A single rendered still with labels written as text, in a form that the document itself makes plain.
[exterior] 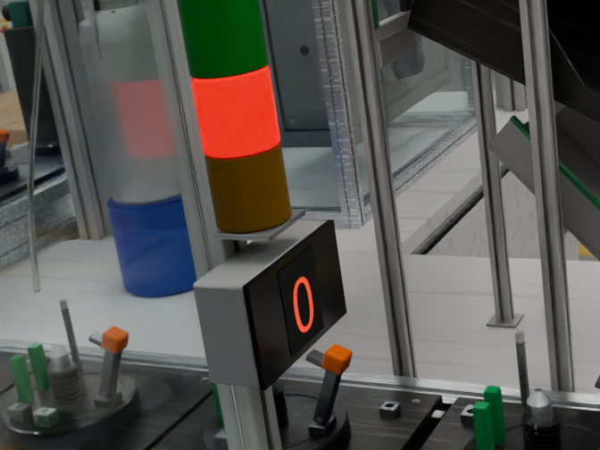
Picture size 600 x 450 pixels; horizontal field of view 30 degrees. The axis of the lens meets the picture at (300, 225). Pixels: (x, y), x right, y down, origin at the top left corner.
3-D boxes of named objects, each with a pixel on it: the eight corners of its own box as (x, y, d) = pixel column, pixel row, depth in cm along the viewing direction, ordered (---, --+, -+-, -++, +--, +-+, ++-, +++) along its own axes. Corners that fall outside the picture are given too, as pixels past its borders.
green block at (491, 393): (506, 438, 95) (501, 386, 93) (502, 445, 94) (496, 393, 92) (492, 437, 96) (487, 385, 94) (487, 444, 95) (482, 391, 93)
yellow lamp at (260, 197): (304, 208, 74) (294, 137, 72) (269, 234, 70) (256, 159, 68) (240, 207, 76) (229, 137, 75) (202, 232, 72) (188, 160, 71)
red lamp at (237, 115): (294, 135, 72) (283, 61, 71) (256, 157, 68) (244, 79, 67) (229, 136, 75) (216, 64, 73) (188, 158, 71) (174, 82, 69)
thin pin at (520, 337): (533, 418, 98) (525, 329, 95) (530, 422, 97) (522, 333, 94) (524, 417, 98) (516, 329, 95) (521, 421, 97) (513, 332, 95)
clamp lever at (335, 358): (336, 419, 101) (354, 350, 98) (326, 429, 100) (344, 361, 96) (301, 402, 103) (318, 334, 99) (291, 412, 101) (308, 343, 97)
